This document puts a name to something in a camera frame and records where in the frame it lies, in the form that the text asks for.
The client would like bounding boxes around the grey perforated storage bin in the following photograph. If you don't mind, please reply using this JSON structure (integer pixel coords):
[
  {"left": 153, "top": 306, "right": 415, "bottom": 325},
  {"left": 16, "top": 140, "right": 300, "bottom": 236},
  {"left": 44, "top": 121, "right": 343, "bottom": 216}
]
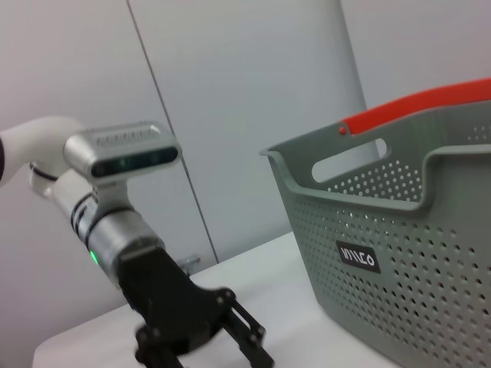
[{"left": 259, "top": 100, "right": 491, "bottom": 368}]

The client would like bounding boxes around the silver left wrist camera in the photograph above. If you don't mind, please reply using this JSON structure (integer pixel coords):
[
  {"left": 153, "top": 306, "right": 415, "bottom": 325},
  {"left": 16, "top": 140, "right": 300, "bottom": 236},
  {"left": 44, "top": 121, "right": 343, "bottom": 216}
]
[{"left": 63, "top": 121, "right": 180, "bottom": 215}]

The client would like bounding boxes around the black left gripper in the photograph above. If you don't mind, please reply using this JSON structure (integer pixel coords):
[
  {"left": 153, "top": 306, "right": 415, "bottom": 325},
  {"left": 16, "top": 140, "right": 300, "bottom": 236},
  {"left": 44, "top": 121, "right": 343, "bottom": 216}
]
[{"left": 117, "top": 245, "right": 276, "bottom": 368}]

